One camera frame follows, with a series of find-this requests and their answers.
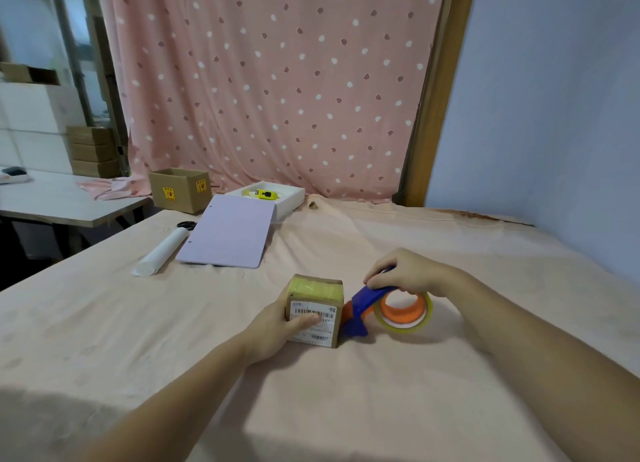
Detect blue tape dispenser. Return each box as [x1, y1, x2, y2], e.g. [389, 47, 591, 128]
[341, 268, 399, 339]

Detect lilac plastic board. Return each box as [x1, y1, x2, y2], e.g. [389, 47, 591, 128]
[175, 194, 277, 269]

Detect person's left forearm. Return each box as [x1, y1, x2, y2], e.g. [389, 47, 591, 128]
[75, 334, 262, 462]

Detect small taped cardboard box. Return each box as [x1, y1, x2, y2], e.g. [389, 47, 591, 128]
[285, 274, 345, 349]

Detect grey metal pole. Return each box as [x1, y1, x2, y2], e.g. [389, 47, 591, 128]
[48, 0, 96, 127]

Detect person's right hand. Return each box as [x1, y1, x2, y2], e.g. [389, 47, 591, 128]
[363, 248, 459, 298]

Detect clear tape roll orange core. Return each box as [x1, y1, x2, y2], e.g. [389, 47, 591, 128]
[373, 291, 434, 334]

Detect open cardboard box yellow stickers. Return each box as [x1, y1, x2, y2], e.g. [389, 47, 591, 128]
[148, 168, 213, 215]

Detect flat brown cardboard box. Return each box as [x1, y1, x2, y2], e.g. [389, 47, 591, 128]
[70, 159, 121, 179]
[69, 143, 120, 163]
[66, 126, 117, 146]

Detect shallow white box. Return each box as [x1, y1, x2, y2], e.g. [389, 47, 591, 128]
[224, 181, 306, 222]

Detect peach bed sheet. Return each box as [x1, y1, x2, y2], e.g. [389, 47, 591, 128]
[0, 194, 640, 462]

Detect white side table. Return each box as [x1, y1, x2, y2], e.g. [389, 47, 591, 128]
[0, 169, 153, 229]

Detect person's left hand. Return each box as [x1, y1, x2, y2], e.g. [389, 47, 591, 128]
[243, 283, 322, 367]

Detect wooden post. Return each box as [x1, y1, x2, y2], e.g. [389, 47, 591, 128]
[394, 0, 479, 208]

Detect pink dotted curtain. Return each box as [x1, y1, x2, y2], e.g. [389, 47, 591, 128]
[77, 0, 447, 203]

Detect white paper roll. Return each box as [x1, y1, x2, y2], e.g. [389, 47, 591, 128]
[132, 227, 190, 277]

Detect person's right forearm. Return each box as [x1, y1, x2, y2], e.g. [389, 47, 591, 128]
[443, 267, 640, 462]

